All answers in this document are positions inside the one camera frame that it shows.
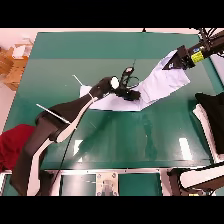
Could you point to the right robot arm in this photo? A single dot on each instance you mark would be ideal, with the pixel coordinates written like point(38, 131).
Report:
point(210, 45)

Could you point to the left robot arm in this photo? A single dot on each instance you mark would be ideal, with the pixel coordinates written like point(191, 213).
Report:
point(71, 110)

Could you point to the white shirt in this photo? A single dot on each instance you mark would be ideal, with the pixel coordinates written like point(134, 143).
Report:
point(160, 85)

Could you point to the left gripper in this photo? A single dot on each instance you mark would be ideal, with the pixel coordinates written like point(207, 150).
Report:
point(129, 94)

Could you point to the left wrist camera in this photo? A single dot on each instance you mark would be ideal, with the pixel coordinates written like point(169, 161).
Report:
point(128, 71)

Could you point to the silver frame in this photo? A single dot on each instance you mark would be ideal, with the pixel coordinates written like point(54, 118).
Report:
point(106, 182)

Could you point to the brown cardboard box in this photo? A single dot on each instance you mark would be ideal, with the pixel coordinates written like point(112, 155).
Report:
point(15, 76)

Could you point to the red garment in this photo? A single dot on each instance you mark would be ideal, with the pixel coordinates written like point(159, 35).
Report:
point(15, 143)

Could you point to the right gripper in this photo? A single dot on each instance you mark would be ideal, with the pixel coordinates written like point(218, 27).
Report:
point(185, 57)

